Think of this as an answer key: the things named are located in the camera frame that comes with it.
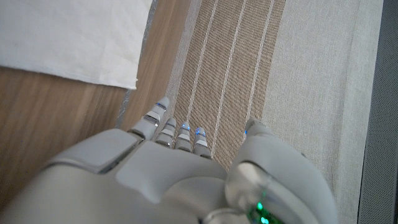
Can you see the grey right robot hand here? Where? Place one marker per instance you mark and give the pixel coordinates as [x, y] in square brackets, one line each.
[155, 186]

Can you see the white cheesecloth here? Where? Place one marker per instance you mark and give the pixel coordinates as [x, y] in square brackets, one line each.
[68, 37]

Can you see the beige striped backdrop cloth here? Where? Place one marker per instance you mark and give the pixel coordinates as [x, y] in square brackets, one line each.
[280, 77]

